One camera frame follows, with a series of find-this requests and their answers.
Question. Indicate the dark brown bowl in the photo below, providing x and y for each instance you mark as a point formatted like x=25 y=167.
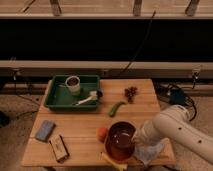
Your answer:
x=120 y=134

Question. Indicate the orange bowl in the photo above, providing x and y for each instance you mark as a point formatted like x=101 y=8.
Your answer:
x=119 y=153

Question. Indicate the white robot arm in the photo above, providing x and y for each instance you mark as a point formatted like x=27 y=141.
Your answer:
x=173 y=123

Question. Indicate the green plastic tray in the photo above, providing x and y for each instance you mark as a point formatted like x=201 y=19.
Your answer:
x=59 y=97

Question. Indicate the green cucumber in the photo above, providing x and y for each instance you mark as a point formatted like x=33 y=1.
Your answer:
x=114 y=108

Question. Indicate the bunch of dark grapes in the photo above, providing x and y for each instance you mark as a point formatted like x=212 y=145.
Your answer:
x=129 y=93

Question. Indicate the white cup with brown contents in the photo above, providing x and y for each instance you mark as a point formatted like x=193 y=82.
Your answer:
x=73 y=84

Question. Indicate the orange fruit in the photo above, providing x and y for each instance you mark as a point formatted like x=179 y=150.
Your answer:
x=101 y=134

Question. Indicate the blue power device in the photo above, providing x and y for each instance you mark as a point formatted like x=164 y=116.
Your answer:
x=177 y=96

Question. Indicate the blue sponge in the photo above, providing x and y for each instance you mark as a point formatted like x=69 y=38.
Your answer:
x=45 y=131

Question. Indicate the grey folded cloth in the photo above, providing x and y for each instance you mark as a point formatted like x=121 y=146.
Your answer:
x=146 y=154

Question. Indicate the yellow banana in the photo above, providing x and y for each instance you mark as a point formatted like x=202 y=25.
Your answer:
x=119 y=167

